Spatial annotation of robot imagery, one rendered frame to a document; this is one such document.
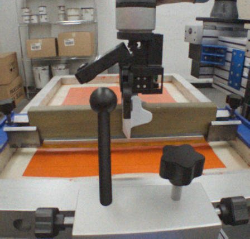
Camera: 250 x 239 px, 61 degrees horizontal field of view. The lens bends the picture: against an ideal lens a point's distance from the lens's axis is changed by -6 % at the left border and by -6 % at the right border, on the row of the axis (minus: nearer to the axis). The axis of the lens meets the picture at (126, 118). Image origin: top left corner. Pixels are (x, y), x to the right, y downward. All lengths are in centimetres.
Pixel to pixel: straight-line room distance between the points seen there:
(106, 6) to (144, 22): 372
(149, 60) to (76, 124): 20
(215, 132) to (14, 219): 42
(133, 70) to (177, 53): 392
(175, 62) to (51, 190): 414
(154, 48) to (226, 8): 89
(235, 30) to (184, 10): 304
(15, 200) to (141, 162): 27
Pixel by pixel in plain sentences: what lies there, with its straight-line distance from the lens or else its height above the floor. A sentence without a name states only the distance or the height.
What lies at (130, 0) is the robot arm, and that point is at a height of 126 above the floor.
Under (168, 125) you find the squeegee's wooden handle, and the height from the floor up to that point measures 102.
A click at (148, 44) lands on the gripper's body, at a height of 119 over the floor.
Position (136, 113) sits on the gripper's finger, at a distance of 45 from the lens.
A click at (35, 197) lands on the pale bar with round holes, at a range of 29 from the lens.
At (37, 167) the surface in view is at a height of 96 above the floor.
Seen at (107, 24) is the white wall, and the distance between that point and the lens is 412.
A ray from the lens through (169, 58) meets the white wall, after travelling 431.
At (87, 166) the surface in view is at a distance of 47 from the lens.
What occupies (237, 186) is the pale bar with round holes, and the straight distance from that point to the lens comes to 32.
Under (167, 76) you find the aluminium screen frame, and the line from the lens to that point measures 107.
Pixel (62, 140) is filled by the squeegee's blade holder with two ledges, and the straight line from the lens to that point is 49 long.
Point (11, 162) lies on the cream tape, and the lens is 53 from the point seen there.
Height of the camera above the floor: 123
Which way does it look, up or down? 24 degrees down
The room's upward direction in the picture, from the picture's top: straight up
